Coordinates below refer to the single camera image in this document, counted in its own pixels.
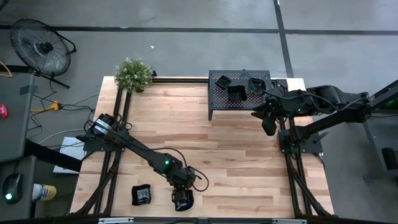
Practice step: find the grey metal cart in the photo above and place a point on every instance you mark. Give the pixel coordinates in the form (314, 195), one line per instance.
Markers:
(379, 140)

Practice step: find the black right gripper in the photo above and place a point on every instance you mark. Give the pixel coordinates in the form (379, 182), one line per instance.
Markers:
(275, 109)

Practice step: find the black computer mouse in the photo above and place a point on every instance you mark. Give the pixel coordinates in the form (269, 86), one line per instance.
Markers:
(12, 186)

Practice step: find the black perforated metal shelf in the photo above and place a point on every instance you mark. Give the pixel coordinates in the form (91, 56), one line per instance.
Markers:
(217, 99)

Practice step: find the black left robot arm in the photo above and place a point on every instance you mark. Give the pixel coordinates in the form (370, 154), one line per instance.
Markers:
(140, 149)

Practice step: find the black box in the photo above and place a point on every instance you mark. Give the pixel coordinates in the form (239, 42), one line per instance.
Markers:
(389, 158)

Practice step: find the black floor fan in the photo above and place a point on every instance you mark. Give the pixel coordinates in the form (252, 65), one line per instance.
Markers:
(40, 46)

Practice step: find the red round button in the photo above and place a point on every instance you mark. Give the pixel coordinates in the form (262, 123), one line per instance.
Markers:
(3, 111)

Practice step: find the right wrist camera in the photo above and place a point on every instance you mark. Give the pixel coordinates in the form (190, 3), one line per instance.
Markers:
(300, 96)

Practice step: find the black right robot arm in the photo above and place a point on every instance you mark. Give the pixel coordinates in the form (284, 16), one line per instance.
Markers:
(335, 105)

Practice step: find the green potted plant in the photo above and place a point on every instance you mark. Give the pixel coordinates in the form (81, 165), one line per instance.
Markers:
(133, 74)

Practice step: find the grey desk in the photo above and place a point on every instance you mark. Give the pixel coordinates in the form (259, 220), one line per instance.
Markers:
(15, 133)

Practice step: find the white and yellow can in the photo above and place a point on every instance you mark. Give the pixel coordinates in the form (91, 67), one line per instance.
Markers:
(45, 193)

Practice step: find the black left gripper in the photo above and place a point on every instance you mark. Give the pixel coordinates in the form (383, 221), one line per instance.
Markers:
(183, 179)

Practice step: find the white flat box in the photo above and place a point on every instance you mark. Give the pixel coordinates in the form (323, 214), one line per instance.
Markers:
(73, 149)

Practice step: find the small black square mini plate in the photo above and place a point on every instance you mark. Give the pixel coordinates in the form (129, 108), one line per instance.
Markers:
(223, 81)

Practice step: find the black wavy-edged mini plate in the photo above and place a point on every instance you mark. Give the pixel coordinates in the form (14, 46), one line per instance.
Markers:
(141, 195)
(237, 93)

